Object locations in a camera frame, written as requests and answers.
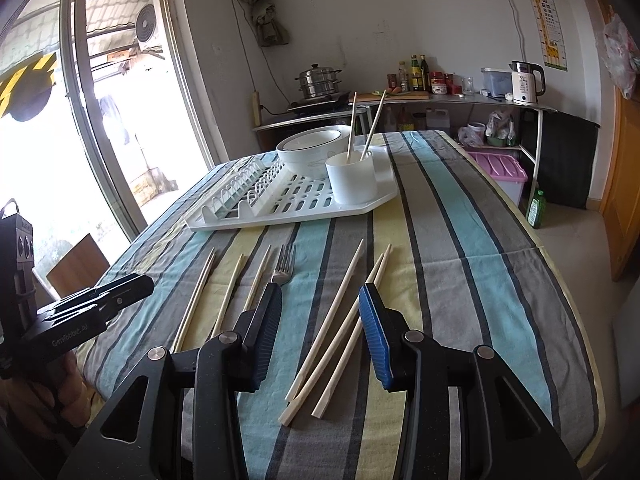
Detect stainless steel steamer pot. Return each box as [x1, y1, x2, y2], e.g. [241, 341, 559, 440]
[294, 63, 344, 100]

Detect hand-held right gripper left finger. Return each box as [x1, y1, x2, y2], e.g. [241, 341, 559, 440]
[57, 282, 283, 480]

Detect black panel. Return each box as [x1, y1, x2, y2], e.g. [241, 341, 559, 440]
[520, 108, 601, 211]

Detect tied grey curtain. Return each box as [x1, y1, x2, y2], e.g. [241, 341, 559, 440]
[234, 0, 292, 49]

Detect small metal kitchen shelf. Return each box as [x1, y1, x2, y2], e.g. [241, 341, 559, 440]
[251, 102, 362, 147]

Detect white electric kettle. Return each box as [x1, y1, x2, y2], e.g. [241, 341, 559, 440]
[508, 60, 546, 106]

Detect white bowl with dark rim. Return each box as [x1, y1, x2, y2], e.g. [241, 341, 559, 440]
[276, 130, 344, 179]
[300, 127, 353, 163]

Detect pink lidded storage box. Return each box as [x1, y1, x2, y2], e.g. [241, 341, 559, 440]
[466, 150, 530, 207]

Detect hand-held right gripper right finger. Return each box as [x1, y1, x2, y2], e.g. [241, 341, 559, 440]
[358, 282, 583, 480]

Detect white plastic dish rack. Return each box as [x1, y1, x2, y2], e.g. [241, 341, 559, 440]
[184, 145, 400, 232]

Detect black induction cooker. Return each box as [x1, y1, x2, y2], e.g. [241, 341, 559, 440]
[286, 91, 352, 114]

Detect brown wooden stool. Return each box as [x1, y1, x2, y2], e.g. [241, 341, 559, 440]
[45, 233, 111, 297]

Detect yellow black striped sign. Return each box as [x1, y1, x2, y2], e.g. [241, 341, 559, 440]
[0, 52, 56, 122]

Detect wooden door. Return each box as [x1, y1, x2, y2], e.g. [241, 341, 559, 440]
[596, 5, 640, 282]

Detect striped tablecloth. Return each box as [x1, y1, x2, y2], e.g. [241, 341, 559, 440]
[75, 130, 607, 480]

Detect metal fork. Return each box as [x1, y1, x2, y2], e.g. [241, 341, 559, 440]
[270, 243, 296, 287]

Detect giraffe wall poster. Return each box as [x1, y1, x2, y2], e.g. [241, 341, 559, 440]
[523, 0, 571, 72]

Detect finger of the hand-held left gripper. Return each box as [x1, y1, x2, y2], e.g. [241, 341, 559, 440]
[75, 273, 155, 312]
[35, 287, 110, 328]

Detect outdoor air conditioner unit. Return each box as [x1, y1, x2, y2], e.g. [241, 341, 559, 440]
[133, 3, 161, 54]

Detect long metal kitchen shelf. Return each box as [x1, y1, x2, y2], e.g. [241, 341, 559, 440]
[350, 91, 559, 193]

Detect hanging clothes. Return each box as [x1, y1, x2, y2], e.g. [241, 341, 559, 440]
[98, 94, 131, 146]

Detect green plastic bottle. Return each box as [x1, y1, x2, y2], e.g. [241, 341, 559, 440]
[525, 188, 547, 230]

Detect sliding glass door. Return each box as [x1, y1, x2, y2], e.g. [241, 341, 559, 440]
[0, 0, 227, 243]

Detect hanging plastic bag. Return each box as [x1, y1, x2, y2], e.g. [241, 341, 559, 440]
[599, 13, 640, 100]

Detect grey lidded plastic container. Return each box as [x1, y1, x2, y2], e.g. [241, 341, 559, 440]
[480, 66, 516, 99]

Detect white utensil cup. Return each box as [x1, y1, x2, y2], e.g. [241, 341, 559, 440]
[325, 150, 378, 206]

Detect black wall cable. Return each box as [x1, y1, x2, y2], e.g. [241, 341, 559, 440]
[492, 0, 527, 63]

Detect person's left hand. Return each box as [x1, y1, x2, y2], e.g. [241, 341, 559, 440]
[0, 352, 87, 443]

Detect crumpled plastic bags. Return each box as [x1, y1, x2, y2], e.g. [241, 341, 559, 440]
[457, 109, 517, 148]

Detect wooden cutting board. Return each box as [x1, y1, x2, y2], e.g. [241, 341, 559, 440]
[356, 90, 431, 101]

